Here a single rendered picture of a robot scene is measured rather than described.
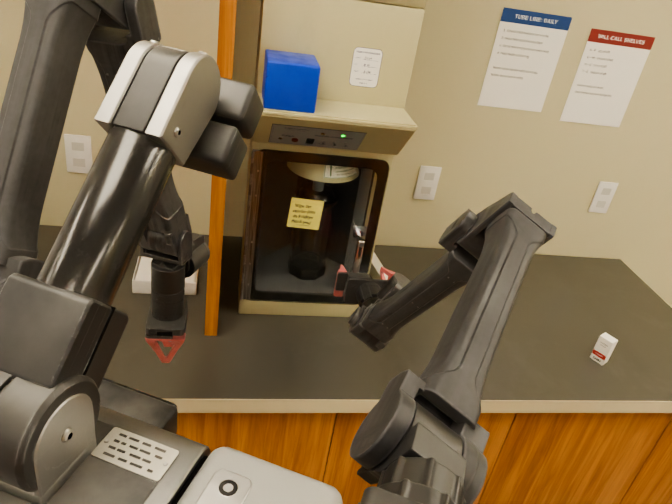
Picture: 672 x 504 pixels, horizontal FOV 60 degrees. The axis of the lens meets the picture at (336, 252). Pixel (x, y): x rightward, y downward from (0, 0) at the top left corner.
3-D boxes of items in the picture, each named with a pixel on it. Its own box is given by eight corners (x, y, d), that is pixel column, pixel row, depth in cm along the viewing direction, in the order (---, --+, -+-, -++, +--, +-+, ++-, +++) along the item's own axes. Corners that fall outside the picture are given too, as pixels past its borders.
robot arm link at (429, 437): (407, 462, 46) (460, 503, 46) (429, 381, 54) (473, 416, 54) (343, 510, 50) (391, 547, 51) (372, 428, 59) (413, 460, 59)
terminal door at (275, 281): (242, 298, 145) (255, 147, 125) (360, 303, 151) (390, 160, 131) (242, 300, 144) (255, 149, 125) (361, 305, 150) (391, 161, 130)
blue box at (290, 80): (261, 93, 119) (265, 48, 114) (309, 98, 121) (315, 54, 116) (263, 108, 110) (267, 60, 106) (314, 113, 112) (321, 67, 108)
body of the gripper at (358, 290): (347, 274, 127) (352, 294, 120) (392, 276, 129) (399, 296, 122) (342, 298, 130) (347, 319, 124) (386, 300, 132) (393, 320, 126)
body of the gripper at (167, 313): (188, 304, 110) (189, 271, 107) (183, 338, 102) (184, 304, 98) (152, 302, 109) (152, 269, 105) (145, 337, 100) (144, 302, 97)
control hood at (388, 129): (251, 138, 124) (255, 91, 119) (396, 151, 131) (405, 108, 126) (252, 158, 115) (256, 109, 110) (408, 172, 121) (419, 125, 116)
